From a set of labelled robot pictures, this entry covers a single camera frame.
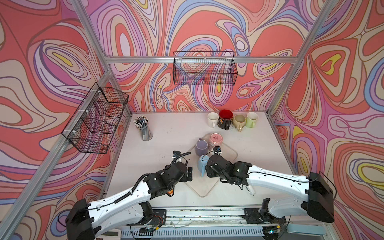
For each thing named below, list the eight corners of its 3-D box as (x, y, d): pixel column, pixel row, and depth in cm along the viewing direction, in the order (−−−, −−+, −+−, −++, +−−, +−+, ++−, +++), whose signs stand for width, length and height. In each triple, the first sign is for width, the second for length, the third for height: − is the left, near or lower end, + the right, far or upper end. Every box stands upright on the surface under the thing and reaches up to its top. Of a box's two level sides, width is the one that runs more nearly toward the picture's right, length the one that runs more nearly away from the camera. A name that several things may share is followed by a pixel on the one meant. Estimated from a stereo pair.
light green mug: (242, 129, 111) (246, 120, 104) (245, 119, 118) (248, 110, 110) (252, 132, 109) (256, 124, 102) (254, 122, 116) (259, 113, 108)
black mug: (213, 126, 111) (214, 118, 105) (221, 115, 119) (222, 107, 112) (226, 132, 108) (228, 124, 101) (233, 120, 115) (236, 112, 108)
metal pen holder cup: (140, 141, 105) (131, 125, 91) (142, 132, 111) (135, 115, 96) (151, 141, 105) (145, 125, 91) (153, 132, 111) (147, 115, 96)
